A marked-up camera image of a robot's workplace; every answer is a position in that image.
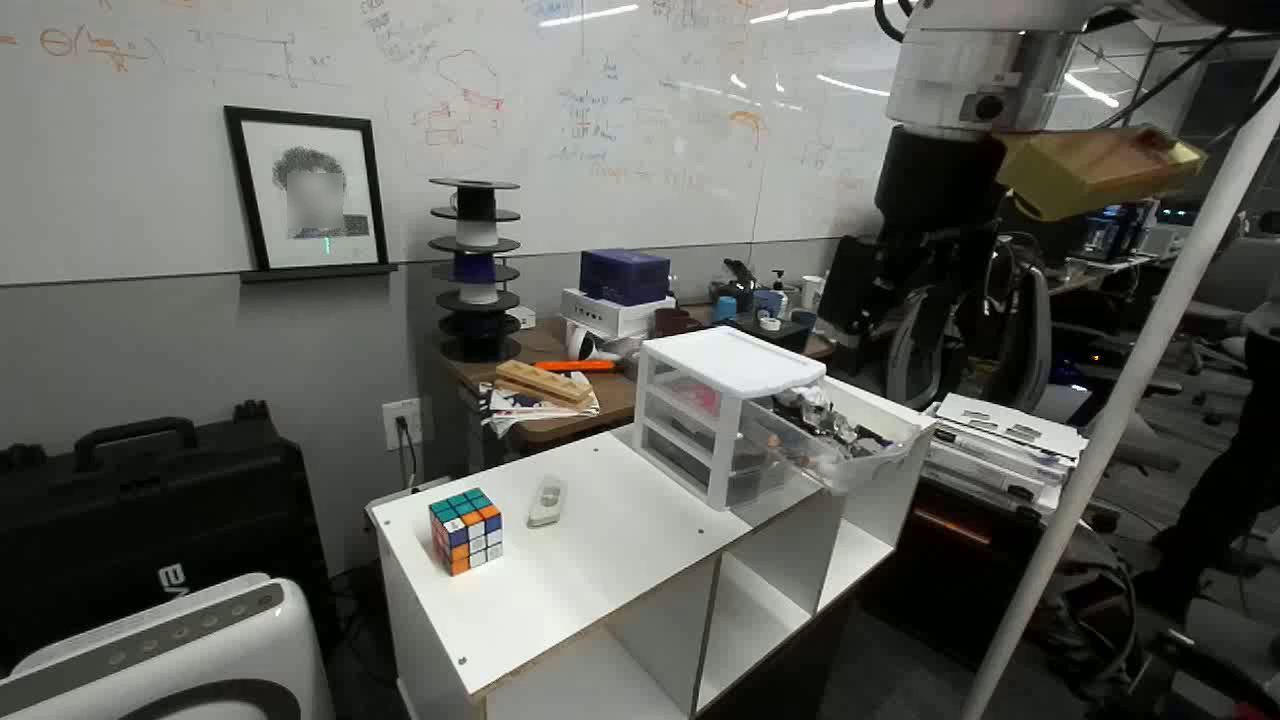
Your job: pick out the brown wooden desk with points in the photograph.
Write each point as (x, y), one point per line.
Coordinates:
(606, 396)

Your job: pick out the white wall outlet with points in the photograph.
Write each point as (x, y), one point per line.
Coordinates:
(402, 420)

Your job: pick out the grey office chair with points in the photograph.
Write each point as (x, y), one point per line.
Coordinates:
(1021, 333)

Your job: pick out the stack of printed papers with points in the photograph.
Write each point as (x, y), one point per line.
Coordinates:
(1003, 445)

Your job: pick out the dark blue box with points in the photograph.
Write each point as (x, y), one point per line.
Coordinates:
(625, 275)

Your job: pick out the stack of filament spools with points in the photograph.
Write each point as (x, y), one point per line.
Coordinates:
(473, 303)

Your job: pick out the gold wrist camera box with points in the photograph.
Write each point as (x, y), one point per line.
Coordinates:
(1095, 167)

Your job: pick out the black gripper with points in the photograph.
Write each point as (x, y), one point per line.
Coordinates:
(941, 185)

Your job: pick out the white cubby shelf unit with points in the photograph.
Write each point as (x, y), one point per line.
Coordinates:
(586, 560)

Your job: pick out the black framed portrait picture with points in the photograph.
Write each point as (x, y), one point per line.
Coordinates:
(313, 185)

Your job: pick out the translucent plastic drawer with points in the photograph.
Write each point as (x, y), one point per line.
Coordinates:
(905, 430)

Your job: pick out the black picture ledge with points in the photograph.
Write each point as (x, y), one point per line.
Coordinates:
(321, 275)

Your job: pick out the flat white box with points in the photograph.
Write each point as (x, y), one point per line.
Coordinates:
(615, 319)

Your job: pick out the white plastic drawer unit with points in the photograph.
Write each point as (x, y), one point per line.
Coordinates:
(725, 361)

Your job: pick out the light wooden block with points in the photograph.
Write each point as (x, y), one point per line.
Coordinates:
(542, 376)

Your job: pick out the black hard carrying case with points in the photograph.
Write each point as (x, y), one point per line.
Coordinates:
(146, 521)

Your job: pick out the white appliance with grey stripe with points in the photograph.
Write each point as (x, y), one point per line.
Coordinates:
(161, 663)

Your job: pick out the Rubik's cube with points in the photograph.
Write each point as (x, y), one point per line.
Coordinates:
(464, 532)

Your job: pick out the white tripod pole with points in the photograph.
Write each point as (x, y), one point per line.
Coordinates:
(1134, 373)

